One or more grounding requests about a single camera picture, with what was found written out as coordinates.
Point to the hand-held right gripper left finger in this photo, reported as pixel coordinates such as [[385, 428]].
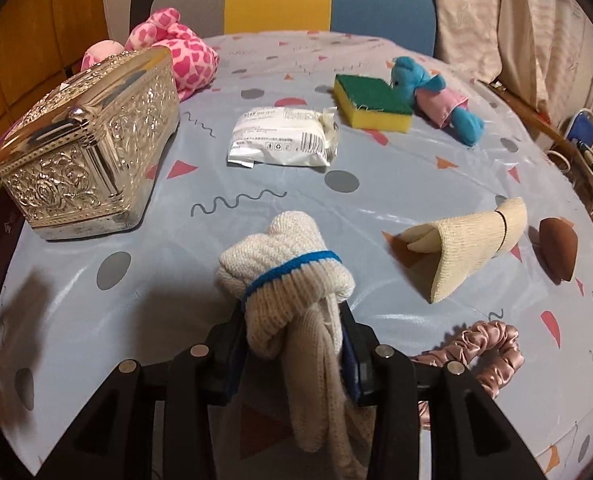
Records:
[[234, 370]]

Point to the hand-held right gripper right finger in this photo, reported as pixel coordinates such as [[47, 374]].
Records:
[[349, 365]]

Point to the white knit glove blue band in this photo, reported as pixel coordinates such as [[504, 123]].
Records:
[[286, 270]]

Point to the pink satin scrunchie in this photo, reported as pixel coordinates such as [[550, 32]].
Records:
[[491, 340]]

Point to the beige folded straw hat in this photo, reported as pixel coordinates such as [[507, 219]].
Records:
[[466, 245]]

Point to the white plastic packet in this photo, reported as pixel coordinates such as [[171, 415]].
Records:
[[276, 135]]

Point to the brown makeup sponge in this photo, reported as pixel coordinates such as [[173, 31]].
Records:
[[556, 245]]

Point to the silver ornate metal box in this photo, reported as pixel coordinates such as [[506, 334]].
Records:
[[76, 160]]

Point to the green and yellow sponge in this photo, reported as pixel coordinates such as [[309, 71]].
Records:
[[371, 95]]

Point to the blue plush elephant pink dress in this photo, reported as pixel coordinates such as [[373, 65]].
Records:
[[411, 77]]

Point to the wooden desk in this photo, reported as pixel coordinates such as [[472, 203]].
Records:
[[551, 130]]

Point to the pink spotted plush toy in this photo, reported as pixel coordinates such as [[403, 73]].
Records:
[[191, 60]]

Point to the pale patterned curtain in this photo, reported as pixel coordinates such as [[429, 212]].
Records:
[[476, 10]]

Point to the wooden wardrobe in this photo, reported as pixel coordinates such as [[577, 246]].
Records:
[[36, 35]]

